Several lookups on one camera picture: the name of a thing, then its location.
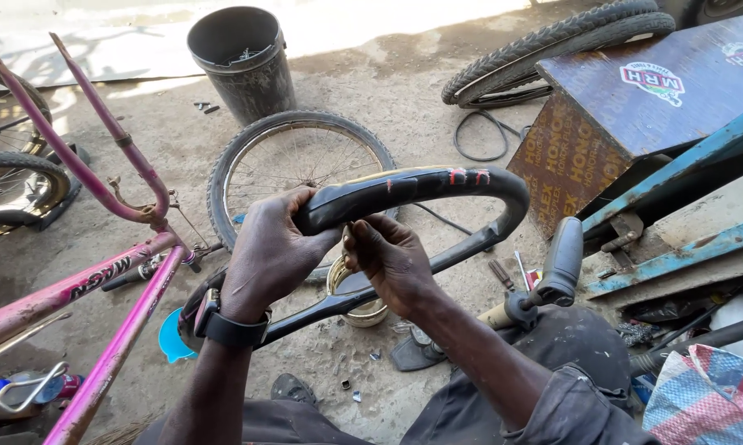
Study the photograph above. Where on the person's dark trousers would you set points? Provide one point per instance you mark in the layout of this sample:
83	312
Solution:
501	395

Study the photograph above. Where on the person's left hand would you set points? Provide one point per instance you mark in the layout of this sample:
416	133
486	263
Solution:
266	259

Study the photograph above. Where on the small metal tin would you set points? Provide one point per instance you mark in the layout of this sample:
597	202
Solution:
362	312

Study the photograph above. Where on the dirty black bucket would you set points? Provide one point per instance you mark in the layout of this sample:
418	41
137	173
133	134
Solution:
243	62

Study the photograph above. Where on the blue and red can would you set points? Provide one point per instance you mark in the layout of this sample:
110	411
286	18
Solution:
38	388

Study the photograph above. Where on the black smartwatch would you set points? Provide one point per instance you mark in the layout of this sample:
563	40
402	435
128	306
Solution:
229	324

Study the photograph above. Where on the blue plastic lid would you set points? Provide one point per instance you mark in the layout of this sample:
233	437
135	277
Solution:
172	340

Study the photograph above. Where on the silver metal bicycle rack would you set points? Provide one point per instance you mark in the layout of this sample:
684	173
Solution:
19	383

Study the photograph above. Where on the pink bicycle frame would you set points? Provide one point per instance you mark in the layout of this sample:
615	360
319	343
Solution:
81	247

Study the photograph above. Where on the black bicycle tyre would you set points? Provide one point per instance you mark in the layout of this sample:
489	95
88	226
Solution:
569	59
550	43

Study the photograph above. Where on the person's right hand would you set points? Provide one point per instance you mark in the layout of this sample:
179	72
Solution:
390	263

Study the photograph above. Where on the striped woven plastic bag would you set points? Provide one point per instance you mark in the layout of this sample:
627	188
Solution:
705	402

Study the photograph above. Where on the bicycle wheel with brass rim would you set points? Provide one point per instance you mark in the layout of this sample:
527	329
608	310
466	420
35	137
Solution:
7	117
13	191

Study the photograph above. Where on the bicycle floor pump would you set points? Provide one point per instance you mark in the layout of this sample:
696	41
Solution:
532	296

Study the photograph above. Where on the person's black sandal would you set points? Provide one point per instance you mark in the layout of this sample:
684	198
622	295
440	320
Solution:
292	389

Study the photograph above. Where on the spoked bicycle wheel with tyre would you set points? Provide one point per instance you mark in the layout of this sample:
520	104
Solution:
297	173

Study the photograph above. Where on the brown plywood box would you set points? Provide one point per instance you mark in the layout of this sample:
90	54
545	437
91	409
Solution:
643	117

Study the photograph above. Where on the black bicycle tube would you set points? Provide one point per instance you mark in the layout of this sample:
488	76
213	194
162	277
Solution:
408	198

